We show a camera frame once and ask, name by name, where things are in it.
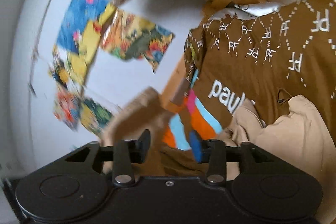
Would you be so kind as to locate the landscape wall poster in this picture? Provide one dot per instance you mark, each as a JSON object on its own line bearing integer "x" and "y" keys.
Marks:
{"x": 131, "y": 37}

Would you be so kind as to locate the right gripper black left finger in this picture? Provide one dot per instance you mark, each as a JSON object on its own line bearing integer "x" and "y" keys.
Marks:
{"x": 142, "y": 146}

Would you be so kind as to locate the brown PF patterned duvet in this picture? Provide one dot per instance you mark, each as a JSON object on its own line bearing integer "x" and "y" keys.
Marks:
{"x": 267, "y": 60}

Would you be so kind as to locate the white wall conduit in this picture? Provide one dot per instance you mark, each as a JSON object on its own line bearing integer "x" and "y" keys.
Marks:
{"x": 35, "y": 53}

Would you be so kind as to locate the colourful patchwork bed sheet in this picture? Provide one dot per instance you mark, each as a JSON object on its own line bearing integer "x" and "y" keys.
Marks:
{"x": 190, "y": 113}

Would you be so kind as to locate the lower colourful wall poster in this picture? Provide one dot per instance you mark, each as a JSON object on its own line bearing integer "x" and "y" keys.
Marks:
{"x": 73, "y": 110}

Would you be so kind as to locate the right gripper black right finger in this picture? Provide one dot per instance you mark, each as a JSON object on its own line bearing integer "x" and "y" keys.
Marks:
{"x": 200, "y": 147}

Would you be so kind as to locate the beige hooded jacket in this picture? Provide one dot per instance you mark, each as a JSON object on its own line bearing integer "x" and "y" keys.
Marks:
{"x": 300, "y": 137}

